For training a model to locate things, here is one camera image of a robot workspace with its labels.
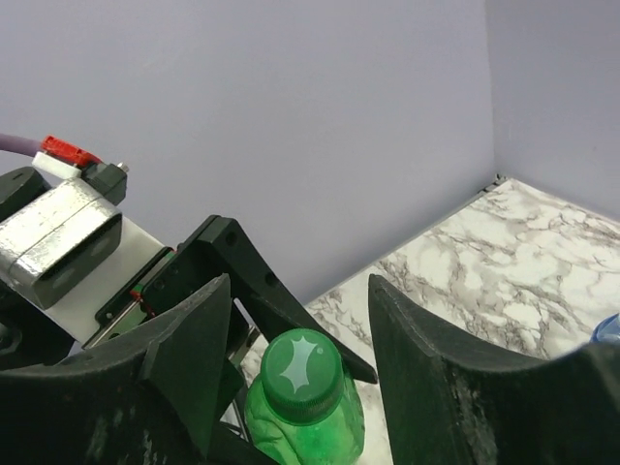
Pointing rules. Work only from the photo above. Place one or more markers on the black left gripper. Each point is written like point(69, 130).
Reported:
point(217, 246)

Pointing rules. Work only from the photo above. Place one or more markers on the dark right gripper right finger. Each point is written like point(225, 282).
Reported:
point(452, 398)

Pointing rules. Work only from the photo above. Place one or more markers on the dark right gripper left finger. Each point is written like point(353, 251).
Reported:
point(149, 396)

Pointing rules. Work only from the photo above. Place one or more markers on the green plastic bottle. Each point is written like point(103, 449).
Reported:
point(339, 438)

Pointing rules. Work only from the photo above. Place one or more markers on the green bottle cap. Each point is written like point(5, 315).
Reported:
point(302, 375)

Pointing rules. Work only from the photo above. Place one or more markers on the blue label Pocari bottle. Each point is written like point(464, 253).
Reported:
point(607, 331)

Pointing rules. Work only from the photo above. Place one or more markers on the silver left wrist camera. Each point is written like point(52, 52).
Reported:
point(59, 217)

